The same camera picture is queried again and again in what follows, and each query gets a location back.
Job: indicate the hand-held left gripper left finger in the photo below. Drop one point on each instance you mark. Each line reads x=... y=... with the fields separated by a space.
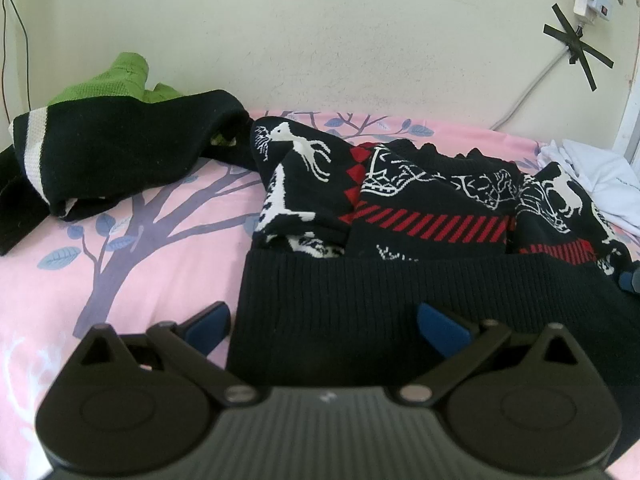
x=210 y=325

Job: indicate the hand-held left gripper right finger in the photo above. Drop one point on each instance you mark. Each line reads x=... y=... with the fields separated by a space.
x=442 y=325

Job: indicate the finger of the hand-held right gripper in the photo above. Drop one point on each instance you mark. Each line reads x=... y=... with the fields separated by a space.
x=630 y=277

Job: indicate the black reindeer pattern sweater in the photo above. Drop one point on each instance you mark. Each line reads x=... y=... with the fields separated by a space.
x=350 y=285

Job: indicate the black and green knit sweater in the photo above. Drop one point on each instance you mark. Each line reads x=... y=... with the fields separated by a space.
x=125 y=135

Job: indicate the pink floral bedsheet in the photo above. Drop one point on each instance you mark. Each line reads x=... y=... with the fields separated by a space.
x=175 y=260

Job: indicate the white cloth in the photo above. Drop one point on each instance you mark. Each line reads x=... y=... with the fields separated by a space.
x=600 y=180

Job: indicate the black tape cross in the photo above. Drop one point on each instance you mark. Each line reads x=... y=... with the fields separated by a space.
x=577 y=45

